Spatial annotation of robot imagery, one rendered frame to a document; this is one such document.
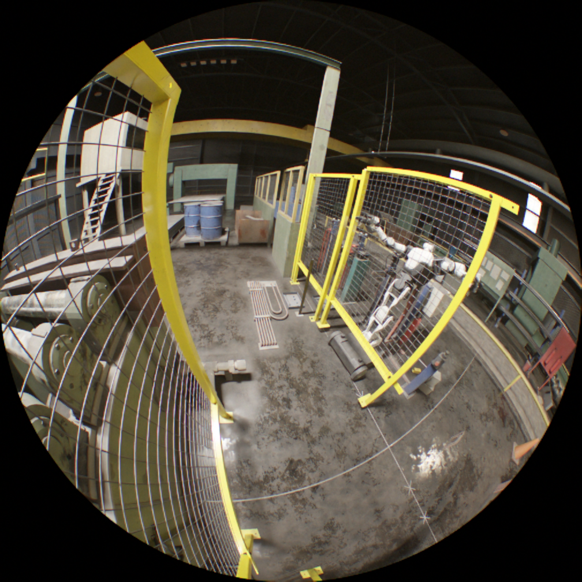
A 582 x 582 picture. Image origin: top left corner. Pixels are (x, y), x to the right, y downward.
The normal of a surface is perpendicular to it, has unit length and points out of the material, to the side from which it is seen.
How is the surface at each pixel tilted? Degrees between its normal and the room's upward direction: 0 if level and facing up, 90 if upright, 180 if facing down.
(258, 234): 90
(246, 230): 90
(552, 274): 90
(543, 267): 90
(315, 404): 0
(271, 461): 0
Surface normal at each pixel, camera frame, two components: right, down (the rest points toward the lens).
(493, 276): -0.95, 0.04
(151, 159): 0.25, 0.57
